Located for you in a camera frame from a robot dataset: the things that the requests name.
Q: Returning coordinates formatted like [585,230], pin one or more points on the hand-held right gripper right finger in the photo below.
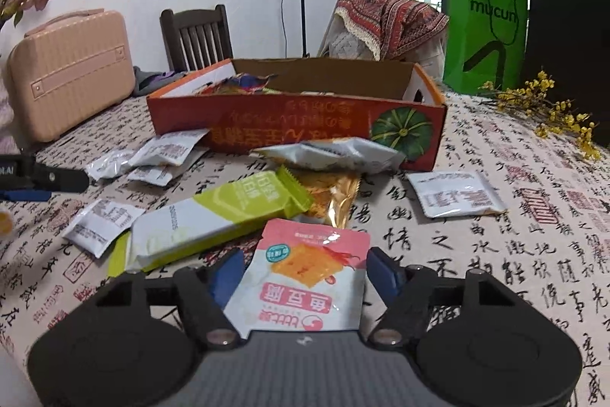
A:
[381,276]

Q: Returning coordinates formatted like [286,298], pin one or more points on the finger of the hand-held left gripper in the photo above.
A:
[62,180]
[24,196]

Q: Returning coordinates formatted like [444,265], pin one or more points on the red patterned cloth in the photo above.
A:
[405,23]

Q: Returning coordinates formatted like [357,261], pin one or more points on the orange cardboard box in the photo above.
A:
[295,135]

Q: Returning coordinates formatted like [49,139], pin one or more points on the blue red crinkled snack packet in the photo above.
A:
[238,83]

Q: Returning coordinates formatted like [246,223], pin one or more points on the large white snack packet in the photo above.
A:
[452,195]

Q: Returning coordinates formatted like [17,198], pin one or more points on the black paper bag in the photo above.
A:
[567,54]

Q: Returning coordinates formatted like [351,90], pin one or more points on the yellow flower branch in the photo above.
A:
[553,111]

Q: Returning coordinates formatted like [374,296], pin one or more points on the grey purple pouch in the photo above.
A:
[152,83]

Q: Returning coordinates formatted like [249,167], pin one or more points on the green paper bag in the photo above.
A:
[481,49]

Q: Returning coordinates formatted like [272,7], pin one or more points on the pink white snack pouch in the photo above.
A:
[295,283]

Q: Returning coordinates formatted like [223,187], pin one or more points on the lilac wrapped vase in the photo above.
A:
[4,116]

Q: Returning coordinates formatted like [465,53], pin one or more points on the silver orange snack packet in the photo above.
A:
[333,154]

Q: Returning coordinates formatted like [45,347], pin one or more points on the pink ribbed suitcase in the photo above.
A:
[71,78]

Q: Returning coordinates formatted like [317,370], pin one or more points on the dark wooden chair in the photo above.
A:
[195,40]

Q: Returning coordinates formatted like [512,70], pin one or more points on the lime green long snack packet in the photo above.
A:
[214,216]

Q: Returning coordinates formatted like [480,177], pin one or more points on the gold clear cracker packet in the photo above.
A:
[333,197]

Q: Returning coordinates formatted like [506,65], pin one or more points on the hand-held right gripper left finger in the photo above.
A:
[228,280]

